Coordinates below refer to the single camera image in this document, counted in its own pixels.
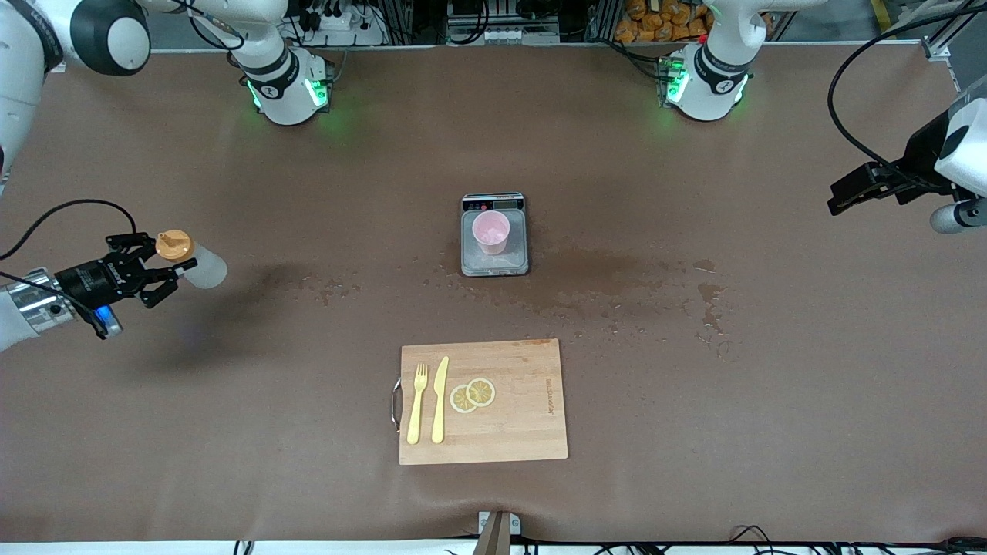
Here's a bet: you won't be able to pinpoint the sauce bottle with orange cap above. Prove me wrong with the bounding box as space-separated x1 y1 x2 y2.
156 230 228 290

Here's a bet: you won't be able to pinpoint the pink plastic cup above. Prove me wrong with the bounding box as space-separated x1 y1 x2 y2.
472 210 511 255

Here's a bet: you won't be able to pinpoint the brown table cover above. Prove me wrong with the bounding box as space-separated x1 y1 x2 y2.
0 42 987 544

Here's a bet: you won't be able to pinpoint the pile of orange snack packs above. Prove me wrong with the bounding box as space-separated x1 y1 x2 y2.
615 0 772 43

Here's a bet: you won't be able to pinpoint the yellow plastic fork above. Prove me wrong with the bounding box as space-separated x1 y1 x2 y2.
406 363 429 446

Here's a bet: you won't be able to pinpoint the yellow plastic knife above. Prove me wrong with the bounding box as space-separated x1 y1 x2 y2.
431 356 450 445

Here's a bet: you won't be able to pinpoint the white power strip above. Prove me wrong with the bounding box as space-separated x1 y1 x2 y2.
297 0 386 47

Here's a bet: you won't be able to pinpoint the grey digital kitchen scale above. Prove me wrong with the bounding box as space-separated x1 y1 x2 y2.
460 193 531 278

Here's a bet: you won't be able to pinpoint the wooden cutting board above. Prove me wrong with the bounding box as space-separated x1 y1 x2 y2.
391 338 569 466

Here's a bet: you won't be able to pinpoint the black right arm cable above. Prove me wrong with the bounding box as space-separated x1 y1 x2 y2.
0 198 138 295

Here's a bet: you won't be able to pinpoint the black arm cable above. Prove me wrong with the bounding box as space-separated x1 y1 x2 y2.
827 0 987 193
0 198 138 295

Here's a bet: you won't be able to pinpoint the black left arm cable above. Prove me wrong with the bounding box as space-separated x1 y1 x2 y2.
827 0 987 193

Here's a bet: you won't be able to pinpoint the black looped floor cable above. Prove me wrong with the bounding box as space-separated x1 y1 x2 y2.
729 525 781 555

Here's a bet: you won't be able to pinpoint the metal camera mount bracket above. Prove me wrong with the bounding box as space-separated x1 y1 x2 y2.
472 510 522 555

